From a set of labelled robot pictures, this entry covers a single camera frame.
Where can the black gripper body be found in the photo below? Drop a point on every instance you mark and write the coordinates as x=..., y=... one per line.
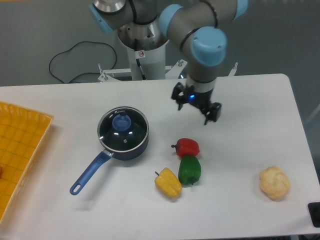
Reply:
x=200, y=100

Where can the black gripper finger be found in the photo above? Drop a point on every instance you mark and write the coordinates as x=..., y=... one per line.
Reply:
x=213, y=112
x=179, y=95

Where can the glass lid with blue knob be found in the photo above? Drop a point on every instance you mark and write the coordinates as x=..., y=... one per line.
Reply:
x=123, y=129

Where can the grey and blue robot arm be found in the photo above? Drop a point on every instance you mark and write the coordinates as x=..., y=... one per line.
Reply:
x=142, y=12

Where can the red bell pepper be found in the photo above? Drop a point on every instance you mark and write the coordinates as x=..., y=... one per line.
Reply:
x=186, y=147

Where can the green bell pepper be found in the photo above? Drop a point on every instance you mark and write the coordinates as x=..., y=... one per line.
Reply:
x=189, y=170

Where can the yellow bell pepper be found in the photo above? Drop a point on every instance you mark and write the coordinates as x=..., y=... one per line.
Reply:
x=167, y=182

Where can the round bread roll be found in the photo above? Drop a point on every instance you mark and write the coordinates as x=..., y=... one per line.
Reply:
x=274, y=182

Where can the dark blue saucepan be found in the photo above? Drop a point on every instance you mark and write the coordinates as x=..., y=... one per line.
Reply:
x=98, y=161

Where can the black device at table edge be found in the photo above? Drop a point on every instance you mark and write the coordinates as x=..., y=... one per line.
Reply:
x=314, y=212

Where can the yellow plastic basket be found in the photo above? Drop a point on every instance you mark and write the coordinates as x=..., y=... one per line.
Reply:
x=22, y=131

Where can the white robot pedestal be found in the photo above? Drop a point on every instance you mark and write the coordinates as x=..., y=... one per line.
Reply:
x=203, y=45

